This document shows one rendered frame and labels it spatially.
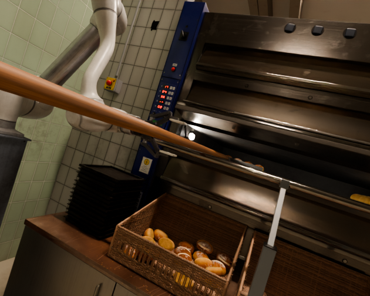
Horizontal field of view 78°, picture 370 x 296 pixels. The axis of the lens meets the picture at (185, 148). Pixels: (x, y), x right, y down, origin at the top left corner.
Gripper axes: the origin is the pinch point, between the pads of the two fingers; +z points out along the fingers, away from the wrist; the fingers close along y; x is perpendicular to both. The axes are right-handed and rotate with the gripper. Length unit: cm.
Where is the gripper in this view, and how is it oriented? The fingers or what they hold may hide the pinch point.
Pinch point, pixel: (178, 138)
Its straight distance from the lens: 92.1
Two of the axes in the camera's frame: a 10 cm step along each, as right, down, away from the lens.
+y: -3.0, 9.5, 0.0
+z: 8.9, 2.8, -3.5
